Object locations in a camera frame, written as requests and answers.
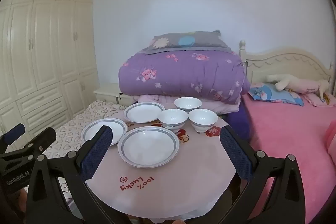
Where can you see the pink bed sheet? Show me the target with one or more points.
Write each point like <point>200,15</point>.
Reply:
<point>283,134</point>

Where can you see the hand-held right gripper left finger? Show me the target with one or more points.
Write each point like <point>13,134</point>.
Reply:
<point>97,150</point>

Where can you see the white grey-rimmed plate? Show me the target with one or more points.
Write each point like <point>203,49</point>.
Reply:
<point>148,146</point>
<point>144,112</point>
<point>90,132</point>

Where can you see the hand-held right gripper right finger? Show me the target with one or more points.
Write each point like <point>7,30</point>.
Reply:
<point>236,155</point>

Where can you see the grey floral pillow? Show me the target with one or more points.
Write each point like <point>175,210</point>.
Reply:
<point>202,41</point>

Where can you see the cream wooden headboard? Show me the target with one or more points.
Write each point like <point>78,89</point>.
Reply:
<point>288,61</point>

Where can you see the cream and pink plush toy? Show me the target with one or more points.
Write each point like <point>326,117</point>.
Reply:
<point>296,82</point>

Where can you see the blue patterned cloth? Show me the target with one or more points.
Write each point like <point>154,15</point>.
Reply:
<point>273,95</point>

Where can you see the light pink folded blanket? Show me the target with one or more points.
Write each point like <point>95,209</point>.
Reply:
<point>225,107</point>

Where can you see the pink cartoon pillow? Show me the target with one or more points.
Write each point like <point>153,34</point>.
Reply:
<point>312,99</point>

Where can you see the cream nightstand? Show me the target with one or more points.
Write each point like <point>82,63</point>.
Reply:
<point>107,91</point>

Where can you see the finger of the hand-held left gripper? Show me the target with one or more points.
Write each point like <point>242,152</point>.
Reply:
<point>44,138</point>
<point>15,131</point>

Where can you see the pink printed round tablecloth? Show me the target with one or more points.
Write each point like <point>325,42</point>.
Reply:
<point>189,174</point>

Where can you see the white porcelain bowl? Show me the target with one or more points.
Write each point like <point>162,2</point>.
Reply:
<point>187,103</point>
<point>173,119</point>
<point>202,119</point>

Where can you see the purple floral folded quilt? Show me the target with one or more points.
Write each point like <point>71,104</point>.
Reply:
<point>183,74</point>

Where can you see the cream panelled wardrobe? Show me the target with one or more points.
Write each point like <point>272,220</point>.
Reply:
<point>47,56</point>

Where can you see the dark purple cloth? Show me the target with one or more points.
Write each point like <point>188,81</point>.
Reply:
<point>240,121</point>

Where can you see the white heart-print bed sheet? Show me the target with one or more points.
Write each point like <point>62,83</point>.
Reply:
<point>68,132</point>

